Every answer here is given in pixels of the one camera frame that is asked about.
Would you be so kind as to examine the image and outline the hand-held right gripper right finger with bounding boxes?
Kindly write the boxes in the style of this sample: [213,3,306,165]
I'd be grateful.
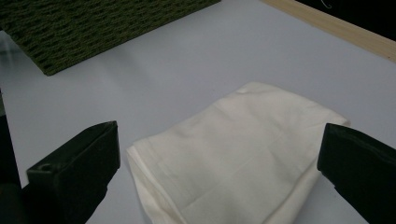
[317,122,396,224]

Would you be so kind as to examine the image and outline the white cloth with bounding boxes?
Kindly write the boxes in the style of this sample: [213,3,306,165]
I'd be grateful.
[125,81,351,224]

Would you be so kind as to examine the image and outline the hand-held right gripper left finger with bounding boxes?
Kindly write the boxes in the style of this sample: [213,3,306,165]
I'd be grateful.
[26,120,121,224]

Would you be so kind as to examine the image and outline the green woven basket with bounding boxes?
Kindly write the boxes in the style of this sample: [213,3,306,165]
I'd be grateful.
[0,0,222,77]

